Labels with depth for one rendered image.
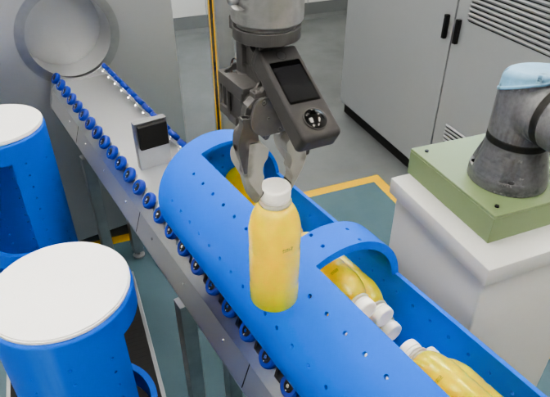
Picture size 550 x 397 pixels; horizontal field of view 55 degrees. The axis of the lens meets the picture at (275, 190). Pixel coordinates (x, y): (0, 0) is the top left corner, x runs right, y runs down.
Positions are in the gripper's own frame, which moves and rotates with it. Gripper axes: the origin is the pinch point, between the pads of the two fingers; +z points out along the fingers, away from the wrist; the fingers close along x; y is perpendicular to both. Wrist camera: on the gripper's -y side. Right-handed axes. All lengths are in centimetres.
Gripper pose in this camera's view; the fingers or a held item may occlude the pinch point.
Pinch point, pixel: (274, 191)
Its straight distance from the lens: 64.9
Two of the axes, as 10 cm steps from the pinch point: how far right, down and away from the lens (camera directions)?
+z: -0.1, 8.1, 5.9
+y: -5.2, -5.1, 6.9
